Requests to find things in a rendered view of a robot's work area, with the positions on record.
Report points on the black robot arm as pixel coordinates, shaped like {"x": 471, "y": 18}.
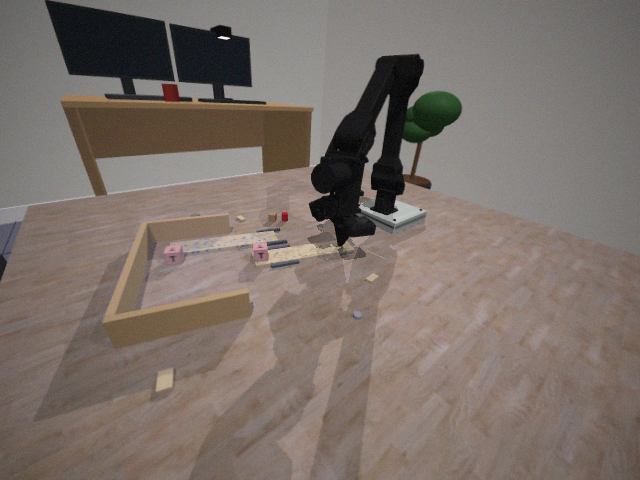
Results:
{"x": 396, "y": 76}

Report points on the pink cube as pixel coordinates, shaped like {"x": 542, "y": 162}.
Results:
{"x": 260, "y": 251}

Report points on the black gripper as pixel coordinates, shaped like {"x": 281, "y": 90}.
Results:
{"x": 351, "y": 225}

